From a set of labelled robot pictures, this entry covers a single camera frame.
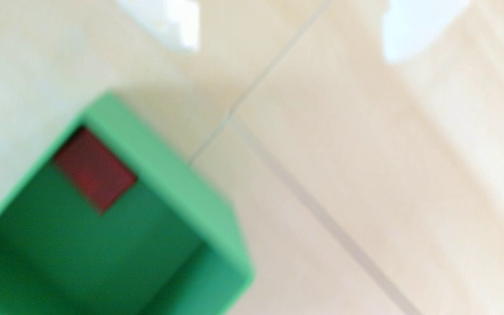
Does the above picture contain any green open box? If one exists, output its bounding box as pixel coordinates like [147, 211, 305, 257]
[0, 90, 256, 315]

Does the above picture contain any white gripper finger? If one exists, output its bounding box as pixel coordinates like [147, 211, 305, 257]
[116, 0, 201, 53]
[381, 0, 471, 64]

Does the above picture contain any red block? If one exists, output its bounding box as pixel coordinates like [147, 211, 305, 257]
[53, 127, 138, 215]

